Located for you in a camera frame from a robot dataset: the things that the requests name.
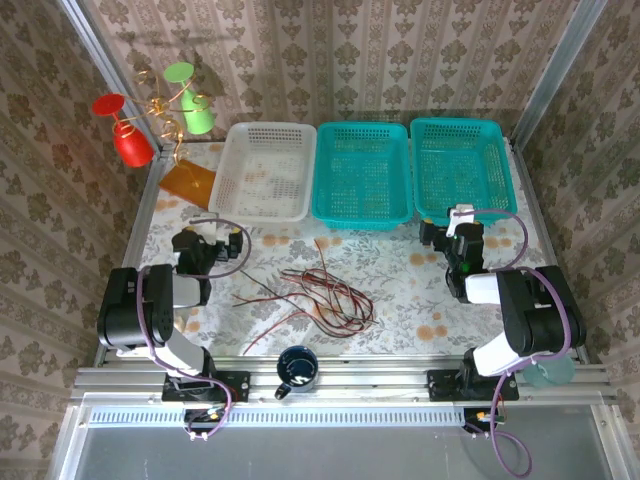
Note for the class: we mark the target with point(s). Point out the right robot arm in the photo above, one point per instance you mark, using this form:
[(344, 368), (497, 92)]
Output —
[(540, 310)]

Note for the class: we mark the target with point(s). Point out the dark blue mug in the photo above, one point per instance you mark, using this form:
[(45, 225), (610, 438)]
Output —
[(297, 370)]

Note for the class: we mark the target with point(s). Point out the translucent teal cup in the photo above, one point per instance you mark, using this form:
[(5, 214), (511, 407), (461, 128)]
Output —
[(555, 372)]

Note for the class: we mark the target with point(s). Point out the white plastic basket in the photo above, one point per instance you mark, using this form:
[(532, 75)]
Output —
[(262, 170)]

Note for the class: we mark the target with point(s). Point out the grey metal panel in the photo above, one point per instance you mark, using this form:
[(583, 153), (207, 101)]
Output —
[(325, 455)]

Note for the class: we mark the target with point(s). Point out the aluminium mounting rail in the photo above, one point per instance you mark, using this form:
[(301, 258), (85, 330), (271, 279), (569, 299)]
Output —
[(375, 380)]

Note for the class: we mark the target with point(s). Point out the red plastic wine glass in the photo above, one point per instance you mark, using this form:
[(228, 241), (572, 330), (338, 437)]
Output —
[(132, 145)]

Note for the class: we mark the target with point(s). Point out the green plastic wine glass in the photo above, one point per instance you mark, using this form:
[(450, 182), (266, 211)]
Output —
[(197, 117)]

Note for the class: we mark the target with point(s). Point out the aluminium frame post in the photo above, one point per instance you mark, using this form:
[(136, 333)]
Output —
[(560, 65), (105, 65)]

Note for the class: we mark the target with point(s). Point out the teal plastic basket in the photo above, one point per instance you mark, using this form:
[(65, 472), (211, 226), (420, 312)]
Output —
[(462, 170), (362, 175)]

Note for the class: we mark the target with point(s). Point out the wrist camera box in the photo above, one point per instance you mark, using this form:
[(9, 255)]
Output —
[(457, 217), (212, 231)]

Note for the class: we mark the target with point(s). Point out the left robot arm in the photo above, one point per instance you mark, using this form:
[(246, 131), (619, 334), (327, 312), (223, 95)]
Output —
[(150, 305)]

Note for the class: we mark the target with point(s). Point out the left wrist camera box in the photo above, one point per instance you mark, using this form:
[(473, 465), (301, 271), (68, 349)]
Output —
[(212, 231)]

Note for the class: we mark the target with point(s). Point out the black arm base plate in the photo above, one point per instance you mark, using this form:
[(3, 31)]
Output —
[(240, 385), (440, 385)]

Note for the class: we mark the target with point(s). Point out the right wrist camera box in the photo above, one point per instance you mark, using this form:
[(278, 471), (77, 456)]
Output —
[(457, 217)]

